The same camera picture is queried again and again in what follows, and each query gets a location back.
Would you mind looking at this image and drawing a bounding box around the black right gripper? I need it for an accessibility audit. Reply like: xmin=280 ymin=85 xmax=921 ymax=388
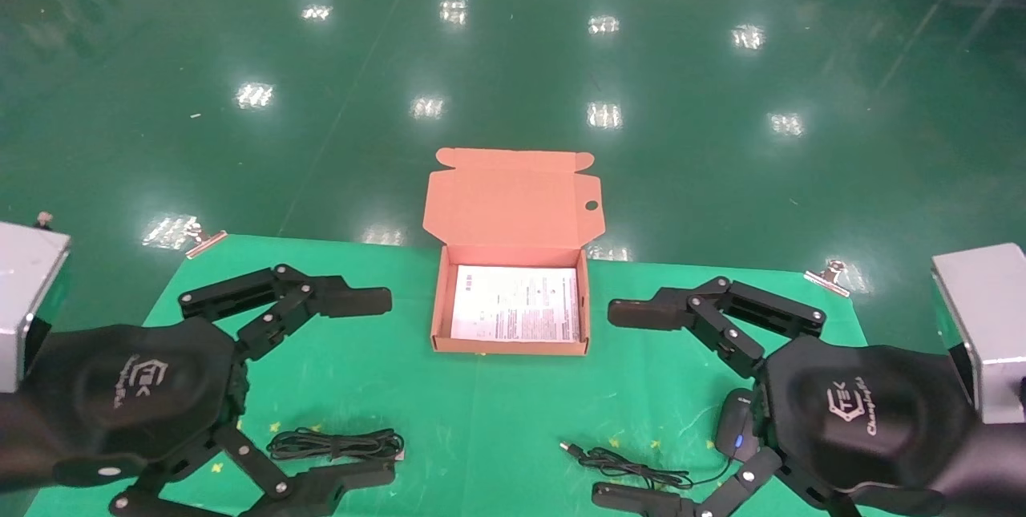
xmin=592 ymin=277 xmax=1026 ymax=517

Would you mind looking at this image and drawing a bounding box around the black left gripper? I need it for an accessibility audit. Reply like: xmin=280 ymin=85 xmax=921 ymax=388
xmin=0 ymin=264 xmax=398 ymax=517

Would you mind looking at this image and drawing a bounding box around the black wired computer mouse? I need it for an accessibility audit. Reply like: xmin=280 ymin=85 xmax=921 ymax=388
xmin=559 ymin=388 xmax=761 ymax=491

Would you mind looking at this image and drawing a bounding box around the black data cable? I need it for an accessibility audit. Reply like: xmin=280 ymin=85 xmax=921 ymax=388
xmin=266 ymin=428 xmax=406 ymax=462

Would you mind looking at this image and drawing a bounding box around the open orange cardboard box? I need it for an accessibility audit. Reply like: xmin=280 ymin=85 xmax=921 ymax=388
xmin=422 ymin=147 xmax=603 ymax=357

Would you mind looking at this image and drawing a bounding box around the metal binder clip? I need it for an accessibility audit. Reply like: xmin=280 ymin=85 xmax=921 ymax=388
xmin=185 ymin=220 xmax=228 ymax=260
xmin=804 ymin=259 xmax=852 ymax=297

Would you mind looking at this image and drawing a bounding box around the green table mat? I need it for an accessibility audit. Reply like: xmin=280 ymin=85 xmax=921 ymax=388
xmin=24 ymin=234 xmax=924 ymax=517

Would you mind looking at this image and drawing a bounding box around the white printed instruction sheet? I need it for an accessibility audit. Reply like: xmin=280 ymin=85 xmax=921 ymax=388
xmin=450 ymin=265 xmax=580 ymax=342

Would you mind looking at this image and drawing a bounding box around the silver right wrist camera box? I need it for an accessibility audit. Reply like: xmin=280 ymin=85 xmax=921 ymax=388
xmin=931 ymin=243 xmax=1026 ymax=426

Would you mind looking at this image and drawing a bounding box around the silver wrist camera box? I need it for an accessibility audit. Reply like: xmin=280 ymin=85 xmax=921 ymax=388
xmin=931 ymin=243 xmax=1026 ymax=426
xmin=0 ymin=212 xmax=71 ymax=394

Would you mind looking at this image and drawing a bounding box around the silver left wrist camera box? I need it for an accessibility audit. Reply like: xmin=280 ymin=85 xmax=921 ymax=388
xmin=0 ymin=212 xmax=71 ymax=394

